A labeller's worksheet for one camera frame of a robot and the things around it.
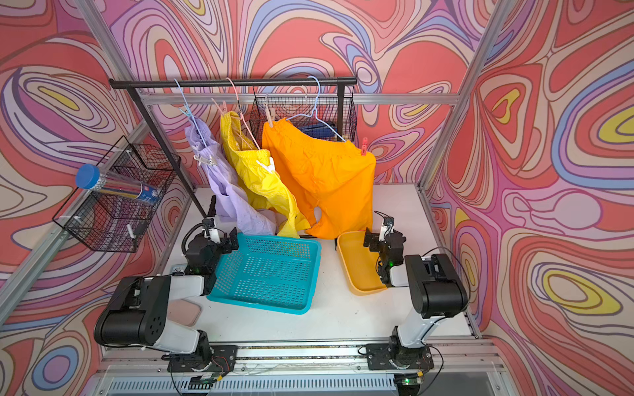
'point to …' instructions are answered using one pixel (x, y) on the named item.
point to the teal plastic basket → (269, 271)
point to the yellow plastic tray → (359, 265)
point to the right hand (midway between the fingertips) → (380, 234)
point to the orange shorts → (330, 181)
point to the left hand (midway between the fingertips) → (225, 229)
